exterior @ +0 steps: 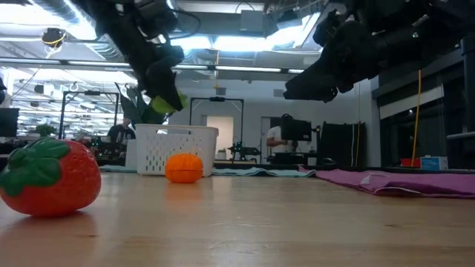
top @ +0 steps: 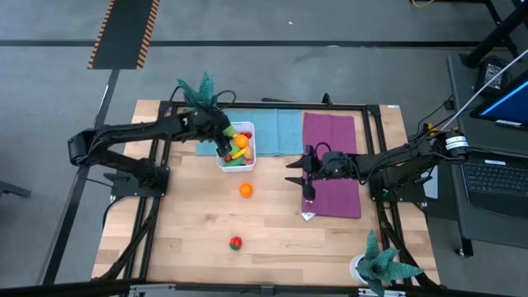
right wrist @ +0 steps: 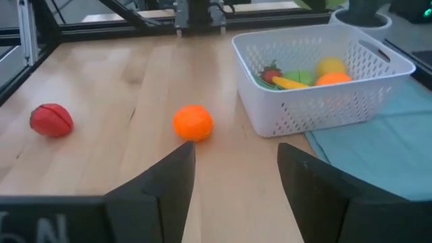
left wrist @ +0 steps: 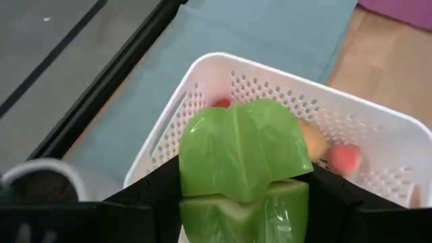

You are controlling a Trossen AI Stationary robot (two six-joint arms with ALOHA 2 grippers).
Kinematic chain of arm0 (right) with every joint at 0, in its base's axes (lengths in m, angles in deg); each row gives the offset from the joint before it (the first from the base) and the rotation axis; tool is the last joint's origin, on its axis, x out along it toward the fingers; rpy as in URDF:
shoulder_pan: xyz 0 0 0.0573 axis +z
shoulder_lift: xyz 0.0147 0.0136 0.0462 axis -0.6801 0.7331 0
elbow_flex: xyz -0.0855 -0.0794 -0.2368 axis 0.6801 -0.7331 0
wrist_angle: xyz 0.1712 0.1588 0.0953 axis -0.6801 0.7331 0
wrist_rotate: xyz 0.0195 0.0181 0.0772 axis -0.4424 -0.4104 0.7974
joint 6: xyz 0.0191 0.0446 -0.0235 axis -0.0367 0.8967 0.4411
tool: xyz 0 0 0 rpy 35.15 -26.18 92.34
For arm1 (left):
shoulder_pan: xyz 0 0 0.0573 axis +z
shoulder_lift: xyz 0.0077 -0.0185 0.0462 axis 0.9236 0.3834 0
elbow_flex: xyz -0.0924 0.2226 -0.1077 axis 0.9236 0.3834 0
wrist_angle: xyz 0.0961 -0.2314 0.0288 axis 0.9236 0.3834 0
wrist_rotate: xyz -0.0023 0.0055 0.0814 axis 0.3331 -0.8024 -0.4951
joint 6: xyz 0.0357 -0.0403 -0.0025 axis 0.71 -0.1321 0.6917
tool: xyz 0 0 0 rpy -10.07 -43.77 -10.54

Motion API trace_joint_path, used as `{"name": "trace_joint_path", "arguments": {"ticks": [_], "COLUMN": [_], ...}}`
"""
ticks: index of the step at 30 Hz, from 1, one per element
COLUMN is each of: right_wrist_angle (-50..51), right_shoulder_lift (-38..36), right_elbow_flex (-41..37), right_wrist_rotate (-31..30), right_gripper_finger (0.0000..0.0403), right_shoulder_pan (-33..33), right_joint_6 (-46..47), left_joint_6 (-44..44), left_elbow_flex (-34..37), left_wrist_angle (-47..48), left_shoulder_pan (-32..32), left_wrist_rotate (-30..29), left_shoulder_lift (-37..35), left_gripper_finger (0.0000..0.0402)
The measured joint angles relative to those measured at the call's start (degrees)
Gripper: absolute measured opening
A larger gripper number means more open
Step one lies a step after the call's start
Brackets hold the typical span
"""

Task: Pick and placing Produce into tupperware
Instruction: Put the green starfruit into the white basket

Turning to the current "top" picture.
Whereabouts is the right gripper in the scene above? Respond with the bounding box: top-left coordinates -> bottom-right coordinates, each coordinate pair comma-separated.
285,144 -> 356,203

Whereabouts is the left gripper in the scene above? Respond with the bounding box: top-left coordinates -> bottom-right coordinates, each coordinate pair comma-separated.
192,106 -> 234,158

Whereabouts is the white perforated plastic basket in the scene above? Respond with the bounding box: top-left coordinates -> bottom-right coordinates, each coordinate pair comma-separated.
215,120 -> 257,173

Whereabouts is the teal cloth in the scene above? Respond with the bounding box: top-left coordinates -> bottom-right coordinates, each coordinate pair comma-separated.
196,108 -> 304,157

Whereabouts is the artificial plant in white pot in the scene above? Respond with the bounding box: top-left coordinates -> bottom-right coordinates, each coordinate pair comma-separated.
177,72 -> 222,119
349,229 -> 425,297

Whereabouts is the purple cloth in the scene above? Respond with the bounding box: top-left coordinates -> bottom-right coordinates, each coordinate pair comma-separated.
302,112 -> 362,219

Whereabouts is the black mat with striped edges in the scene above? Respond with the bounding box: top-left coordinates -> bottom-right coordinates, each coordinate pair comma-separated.
87,0 -> 161,70

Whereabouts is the black laptop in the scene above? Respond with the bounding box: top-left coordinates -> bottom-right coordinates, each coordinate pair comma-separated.
449,147 -> 528,251

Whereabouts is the white rod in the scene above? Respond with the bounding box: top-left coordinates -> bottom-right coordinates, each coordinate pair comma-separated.
441,49 -> 528,132

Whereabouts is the black power adapter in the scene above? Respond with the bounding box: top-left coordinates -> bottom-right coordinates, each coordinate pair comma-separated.
474,57 -> 512,98

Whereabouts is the monitor with blue screen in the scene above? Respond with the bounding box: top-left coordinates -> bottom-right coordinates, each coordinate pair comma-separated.
469,72 -> 528,132

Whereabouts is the grey chair base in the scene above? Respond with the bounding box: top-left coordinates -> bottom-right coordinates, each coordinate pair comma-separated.
0,180 -> 33,199

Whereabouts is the black stand beam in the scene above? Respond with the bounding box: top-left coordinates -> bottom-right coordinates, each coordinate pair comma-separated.
460,0 -> 528,69

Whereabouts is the black metal table frame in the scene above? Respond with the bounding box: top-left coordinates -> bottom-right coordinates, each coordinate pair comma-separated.
94,100 -> 441,290

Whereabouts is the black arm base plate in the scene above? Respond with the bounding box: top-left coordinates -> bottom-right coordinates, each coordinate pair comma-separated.
368,169 -> 427,203
110,164 -> 171,198

